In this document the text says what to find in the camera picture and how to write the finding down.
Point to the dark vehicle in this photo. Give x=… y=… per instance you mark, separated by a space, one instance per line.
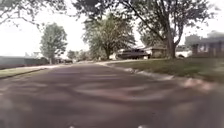
x=131 y=54

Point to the broad green tree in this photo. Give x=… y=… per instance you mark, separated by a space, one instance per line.
x=108 y=36

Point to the grey asphalt road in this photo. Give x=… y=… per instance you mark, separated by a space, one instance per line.
x=100 y=96

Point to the low building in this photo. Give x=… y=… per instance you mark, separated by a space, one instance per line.
x=155 y=51

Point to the pale concrete kerb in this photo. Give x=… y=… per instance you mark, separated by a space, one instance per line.
x=156 y=76

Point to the large spreading tree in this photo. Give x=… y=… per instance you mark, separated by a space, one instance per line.
x=170 y=43

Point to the small green tree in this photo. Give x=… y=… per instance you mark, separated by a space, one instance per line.
x=53 y=40

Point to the green grass verge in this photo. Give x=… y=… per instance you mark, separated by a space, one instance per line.
x=186 y=66
x=16 y=71

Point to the grey fence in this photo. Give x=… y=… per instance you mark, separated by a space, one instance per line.
x=20 y=61

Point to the dark low house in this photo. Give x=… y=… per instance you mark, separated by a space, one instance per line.
x=208 y=46

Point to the overhanging tree branches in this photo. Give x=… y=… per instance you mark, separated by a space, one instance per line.
x=20 y=8

